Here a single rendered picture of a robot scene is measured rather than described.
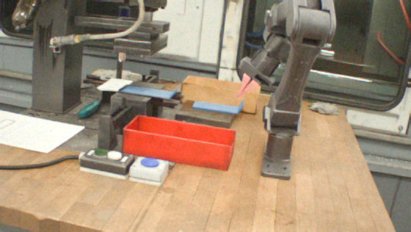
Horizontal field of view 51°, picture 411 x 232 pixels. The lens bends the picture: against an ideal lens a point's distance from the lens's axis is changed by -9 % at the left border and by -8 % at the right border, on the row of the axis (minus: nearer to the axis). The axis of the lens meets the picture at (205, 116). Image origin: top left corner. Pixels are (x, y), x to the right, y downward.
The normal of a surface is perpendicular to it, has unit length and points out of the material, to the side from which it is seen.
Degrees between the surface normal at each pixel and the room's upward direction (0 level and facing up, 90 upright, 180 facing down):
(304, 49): 118
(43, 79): 90
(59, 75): 90
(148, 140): 90
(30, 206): 0
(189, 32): 90
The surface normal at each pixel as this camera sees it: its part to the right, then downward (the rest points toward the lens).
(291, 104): 0.00, 0.71
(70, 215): 0.11, -0.95
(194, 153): -0.16, 0.27
